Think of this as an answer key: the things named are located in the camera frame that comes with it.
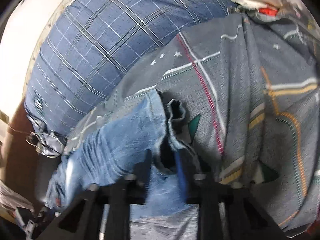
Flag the blue plaid pillow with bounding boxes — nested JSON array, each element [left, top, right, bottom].
[[24, 0, 234, 135]]

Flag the clear tangled cable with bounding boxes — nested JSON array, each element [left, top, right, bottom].
[[24, 127, 67, 158]]

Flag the grey patterned bedsheet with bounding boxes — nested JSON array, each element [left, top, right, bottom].
[[68, 14, 319, 239]]

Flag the blue denim jeans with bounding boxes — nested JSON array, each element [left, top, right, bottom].
[[45, 90, 198, 225]]

